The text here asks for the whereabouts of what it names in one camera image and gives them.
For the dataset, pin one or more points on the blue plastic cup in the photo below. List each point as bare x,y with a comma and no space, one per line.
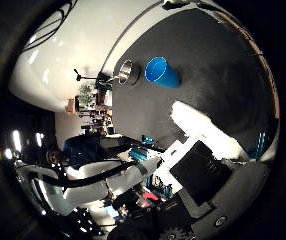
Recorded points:
163,74

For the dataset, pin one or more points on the shiny steel cup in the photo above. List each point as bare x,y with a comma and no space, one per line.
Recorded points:
128,72

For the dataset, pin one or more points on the person in dark blue shirt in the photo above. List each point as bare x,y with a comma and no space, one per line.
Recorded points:
81,150

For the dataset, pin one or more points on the green potted plant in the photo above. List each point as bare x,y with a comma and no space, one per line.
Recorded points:
85,92

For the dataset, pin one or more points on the brown cardboard box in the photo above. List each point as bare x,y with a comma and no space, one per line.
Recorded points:
70,106

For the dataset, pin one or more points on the black camera tripod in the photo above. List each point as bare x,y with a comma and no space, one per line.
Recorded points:
101,80

